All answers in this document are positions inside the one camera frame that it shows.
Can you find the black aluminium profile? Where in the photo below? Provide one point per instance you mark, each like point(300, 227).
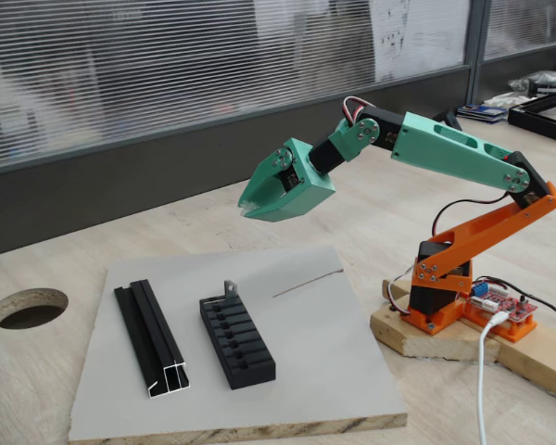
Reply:
point(150, 334)

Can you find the black slotted holder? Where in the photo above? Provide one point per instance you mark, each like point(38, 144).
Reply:
point(241, 343)

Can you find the wooden base block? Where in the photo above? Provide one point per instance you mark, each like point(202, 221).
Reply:
point(426, 340)

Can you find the black rectangular frame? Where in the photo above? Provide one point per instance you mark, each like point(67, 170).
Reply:
point(537, 118)

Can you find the stack of printed cards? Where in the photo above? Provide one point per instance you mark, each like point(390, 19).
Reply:
point(482, 113)

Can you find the grey laminated board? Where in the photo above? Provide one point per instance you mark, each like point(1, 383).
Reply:
point(315, 352)

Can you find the small grey metal bracket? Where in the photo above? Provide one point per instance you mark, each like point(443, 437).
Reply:
point(230, 289)

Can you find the black folding stand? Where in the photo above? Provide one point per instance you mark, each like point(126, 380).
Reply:
point(447, 124)

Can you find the clear bags of parts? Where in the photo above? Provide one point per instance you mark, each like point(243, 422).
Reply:
point(542, 82)

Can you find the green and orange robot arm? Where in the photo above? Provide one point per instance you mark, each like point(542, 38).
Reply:
point(445, 143)

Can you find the red controller board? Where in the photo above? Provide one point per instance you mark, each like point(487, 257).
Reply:
point(505, 303)

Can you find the white paper poster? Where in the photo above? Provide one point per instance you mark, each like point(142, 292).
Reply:
point(417, 32)

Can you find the green gripper with servo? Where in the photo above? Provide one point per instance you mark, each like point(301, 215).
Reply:
point(306, 187)

